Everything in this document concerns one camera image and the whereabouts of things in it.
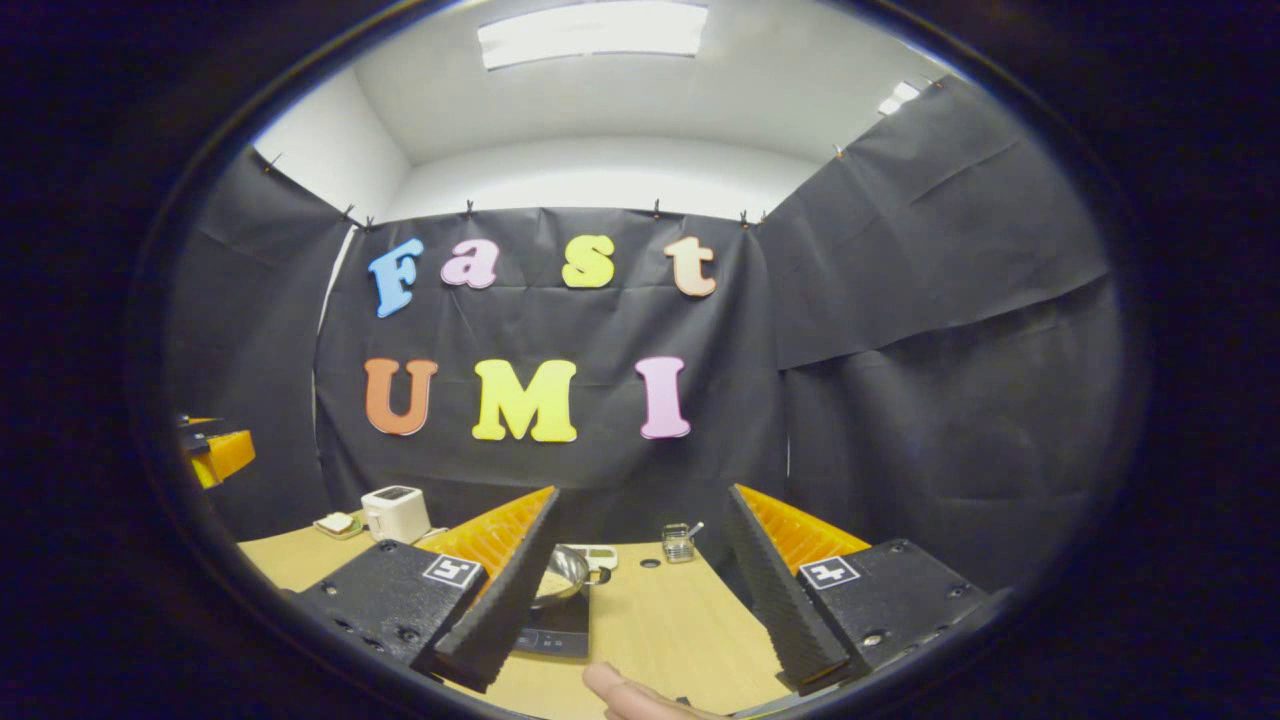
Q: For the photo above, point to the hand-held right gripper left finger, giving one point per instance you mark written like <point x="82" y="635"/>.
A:
<point x="510" y="590"/>

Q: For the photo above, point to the ceiling light panel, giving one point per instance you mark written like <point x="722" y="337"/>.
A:
<point x="898" y="98"/>

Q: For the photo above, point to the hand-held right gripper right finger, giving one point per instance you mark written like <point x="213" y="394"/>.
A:
<point x="770" y="590"/>

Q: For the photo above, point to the pile of soybeans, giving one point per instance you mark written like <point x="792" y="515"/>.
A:
<point x="550" y="584"/>

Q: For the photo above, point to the white rectangular plate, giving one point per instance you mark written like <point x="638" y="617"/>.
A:
<point x="345" y="536"/>

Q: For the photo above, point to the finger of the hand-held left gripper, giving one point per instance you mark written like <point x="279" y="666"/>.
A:
<point x="228" y="455"/>
<point x="198" y="421"/>

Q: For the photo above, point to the black backdrop cloth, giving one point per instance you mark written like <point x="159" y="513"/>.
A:
<point x="600" y="470"/>

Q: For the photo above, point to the white compartment snack tray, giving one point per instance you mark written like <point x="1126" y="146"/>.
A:
<point x="600" y="555"/>

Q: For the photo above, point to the metal mesh holder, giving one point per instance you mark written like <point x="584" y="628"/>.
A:
<point x="678" y="548"/>

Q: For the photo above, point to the white toaster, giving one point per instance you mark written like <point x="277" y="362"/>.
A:
<point x="395" y="515"/>

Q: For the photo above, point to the black induction cooktop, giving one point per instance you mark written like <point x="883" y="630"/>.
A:
<point x="560" y="630"/>

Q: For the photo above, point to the sandwich with lettuce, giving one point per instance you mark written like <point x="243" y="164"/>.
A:
<point x="337" y="522"/>

